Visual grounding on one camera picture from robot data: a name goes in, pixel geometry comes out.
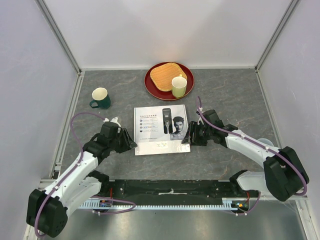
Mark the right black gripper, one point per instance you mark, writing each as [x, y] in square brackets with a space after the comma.
[193, 127]

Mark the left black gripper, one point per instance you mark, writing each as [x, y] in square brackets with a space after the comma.
[128, 143]

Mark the white cardboard clipper box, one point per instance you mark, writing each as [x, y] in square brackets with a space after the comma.
[160, 130]

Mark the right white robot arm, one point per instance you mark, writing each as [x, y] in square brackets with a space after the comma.
[283, 174]

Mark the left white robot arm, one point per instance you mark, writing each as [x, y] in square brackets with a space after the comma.
[48, 210]

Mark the dark green mug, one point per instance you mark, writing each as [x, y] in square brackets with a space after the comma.
[100, 99]

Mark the pale green cup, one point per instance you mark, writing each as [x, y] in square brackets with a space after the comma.
[179, 86]

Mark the red bowl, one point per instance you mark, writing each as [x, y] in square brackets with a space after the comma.
[167, 95]

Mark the woven bamboo tray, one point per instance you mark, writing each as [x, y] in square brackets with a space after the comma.
[162, 75]

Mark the clear plastic measuring cup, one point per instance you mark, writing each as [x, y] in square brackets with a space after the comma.
[266, 141]

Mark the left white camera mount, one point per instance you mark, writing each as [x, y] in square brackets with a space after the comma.
[113, 120]

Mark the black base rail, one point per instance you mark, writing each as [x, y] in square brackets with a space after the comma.
[128, 189]

